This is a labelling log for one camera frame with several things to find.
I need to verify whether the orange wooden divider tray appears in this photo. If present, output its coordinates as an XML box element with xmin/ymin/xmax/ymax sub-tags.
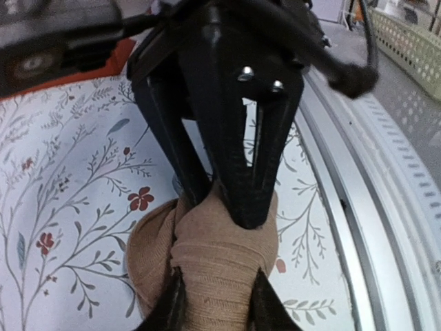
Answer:
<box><xmin>1</xmin><ymin>38</ymin><xmax>136</xmax><ymax>101</ymax></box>

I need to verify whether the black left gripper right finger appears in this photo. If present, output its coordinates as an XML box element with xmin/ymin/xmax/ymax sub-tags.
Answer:
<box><xmin>247</xmin><ymin>268</ymin><xmax>302</xmax><ymax>331</ymax></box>

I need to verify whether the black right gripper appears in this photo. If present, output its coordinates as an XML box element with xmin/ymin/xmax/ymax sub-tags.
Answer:
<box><xmin>127</xmin><ymin>1</ymin><xmax>327</xmax><ymax>205</ymax></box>

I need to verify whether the aluminium front rail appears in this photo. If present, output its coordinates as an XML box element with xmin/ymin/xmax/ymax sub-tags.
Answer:
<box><xmin>296</xmin><ymin>70</ymin><xmax>440</xmax><ymax>330</ymax></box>

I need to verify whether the floral patterned table mat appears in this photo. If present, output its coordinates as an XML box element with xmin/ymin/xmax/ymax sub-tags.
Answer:
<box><xmin>1</xmin><ymin>75</ymin><xmax>355</xmax><ymax>330</ymax></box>

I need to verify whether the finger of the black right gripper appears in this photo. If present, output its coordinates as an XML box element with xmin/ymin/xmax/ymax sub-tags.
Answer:
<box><xmin>175</xmin><ymin>6</ymin><xmax>306</xmax><ymax>230</ymax></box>

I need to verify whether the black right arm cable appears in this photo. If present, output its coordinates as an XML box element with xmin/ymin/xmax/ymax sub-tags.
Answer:
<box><xmin>282</xmin><ymin>0</ymin><xmax>382</xmax><ymax>101</ymax></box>

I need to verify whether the pale green perforated basket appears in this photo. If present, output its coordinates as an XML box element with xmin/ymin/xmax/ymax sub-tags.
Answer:
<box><xmin>369</xmin><ymin>8</ymin><xmax>440</xmax><ymax>101</ymax></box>

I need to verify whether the tan ribbed sock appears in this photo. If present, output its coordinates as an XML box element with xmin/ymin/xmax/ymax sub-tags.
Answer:
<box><xmin>125</xmin><ymin>185</ymin><xmax>278</xmax><ymax>330</ymax></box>

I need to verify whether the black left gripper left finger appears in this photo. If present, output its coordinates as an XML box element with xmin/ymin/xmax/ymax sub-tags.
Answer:
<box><xmin>135</xmin><ymin>267</ymin><xmax>186</xmax><ymax>331</ymax></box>

